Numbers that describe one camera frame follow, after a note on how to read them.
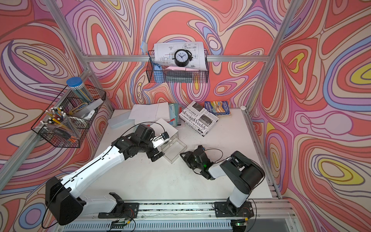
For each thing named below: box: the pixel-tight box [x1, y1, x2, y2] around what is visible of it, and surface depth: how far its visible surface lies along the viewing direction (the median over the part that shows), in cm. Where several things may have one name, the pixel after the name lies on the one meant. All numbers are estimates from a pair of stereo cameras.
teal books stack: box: [168, 102, 186, 128], surface depth 110 cm
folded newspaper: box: [178, 100, 219, 137], surface depth 107 cm
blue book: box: [204, 101, 231, 116], surface depth 117 cm
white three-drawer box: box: [150, 117, 188, 164], surface depth 93 cm
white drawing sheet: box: [154, 41, 208, 71], surface depth 86 cm
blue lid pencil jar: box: [66, 76, 94, 104], surface depth 75 cm
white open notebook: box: [128, 101, 171, 125], surface depth 113 cm
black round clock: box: [172, 48, 193, 68], surface depth 81 cm
